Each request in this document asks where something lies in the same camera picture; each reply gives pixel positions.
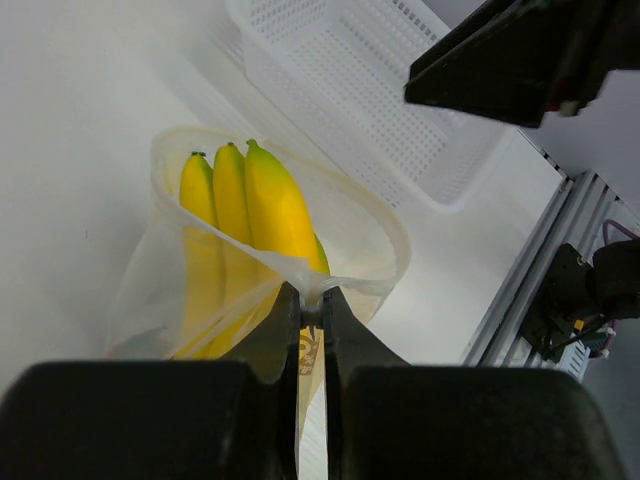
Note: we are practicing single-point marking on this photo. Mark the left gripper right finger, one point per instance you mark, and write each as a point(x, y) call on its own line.
point(388, 419)

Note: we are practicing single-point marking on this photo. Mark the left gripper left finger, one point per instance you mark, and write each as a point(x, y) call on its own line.
point(231, 418)

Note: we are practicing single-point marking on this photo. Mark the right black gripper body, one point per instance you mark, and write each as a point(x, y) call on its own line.
point(606, 40)

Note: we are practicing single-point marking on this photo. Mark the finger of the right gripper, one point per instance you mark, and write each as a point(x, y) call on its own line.
point(504, 62)

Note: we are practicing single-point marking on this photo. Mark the yellow banana bunch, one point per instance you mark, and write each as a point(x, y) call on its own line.
point(252, 199)

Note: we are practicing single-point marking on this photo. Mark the clear zip top bag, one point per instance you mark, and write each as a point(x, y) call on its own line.
point(364, 245)

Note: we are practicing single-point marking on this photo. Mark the red fruit bunch with leaves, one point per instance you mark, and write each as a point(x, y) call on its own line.
point(144, 345)

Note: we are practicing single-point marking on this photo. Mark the white perforated plastic basket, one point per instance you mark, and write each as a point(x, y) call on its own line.
point(337, 70)

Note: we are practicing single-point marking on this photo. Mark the aluminium rail beam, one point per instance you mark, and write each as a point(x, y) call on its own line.
point(582, 212)

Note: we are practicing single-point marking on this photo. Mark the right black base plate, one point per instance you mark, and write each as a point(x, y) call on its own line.
point(564, 305)

